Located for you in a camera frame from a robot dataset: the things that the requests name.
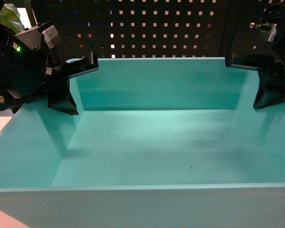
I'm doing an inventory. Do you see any black perforated metal panel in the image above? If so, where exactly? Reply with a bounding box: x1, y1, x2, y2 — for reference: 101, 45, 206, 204
26, 0, 285, 60

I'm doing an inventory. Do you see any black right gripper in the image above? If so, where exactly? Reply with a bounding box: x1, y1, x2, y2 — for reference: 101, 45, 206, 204
225, 2, 285, 110

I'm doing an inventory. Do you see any green leafy potted plant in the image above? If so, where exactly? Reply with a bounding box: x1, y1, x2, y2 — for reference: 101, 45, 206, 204
0, 4, 25, 34

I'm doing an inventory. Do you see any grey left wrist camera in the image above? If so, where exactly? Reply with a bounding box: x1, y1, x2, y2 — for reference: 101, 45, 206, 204
42, 25, 62, 49

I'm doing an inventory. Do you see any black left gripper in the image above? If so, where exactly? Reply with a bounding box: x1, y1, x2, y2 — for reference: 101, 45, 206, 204
0, 21, 99, 116

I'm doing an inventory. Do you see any teal plastic bin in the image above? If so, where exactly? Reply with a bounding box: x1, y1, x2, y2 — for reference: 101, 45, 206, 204
0, 58, 285, 228

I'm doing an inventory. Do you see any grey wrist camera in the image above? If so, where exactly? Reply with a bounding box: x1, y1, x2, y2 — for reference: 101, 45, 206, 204
42, 25, 62, 49
249, 22, 277, 42

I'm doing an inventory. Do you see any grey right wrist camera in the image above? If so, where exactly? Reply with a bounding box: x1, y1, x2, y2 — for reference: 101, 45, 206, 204
249, 22, 277, 42

